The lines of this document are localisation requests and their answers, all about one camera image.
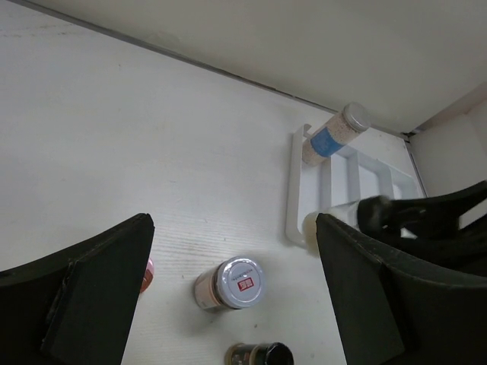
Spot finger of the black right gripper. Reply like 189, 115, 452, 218
387, 181, 486, 239
357, 195, 403, 232

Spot white plastic organizer tray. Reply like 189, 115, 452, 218
285, 124, 423, 247

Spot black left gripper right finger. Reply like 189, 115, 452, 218
316, 214, 486, 364

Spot tall blue label spice bottle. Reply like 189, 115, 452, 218
302, 102, 372, 166

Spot pink cap spice bottle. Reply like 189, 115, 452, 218
139, 259, 154, 294

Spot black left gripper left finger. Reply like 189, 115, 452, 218
1, 213, 154, 364

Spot small black cap pepper jar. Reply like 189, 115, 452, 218
224, 342, 294, 365

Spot black cap beige spice jar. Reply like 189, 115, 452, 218
301, 201, 366, 256

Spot white lid brown spice jar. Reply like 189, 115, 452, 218
193, 256, 266, 312

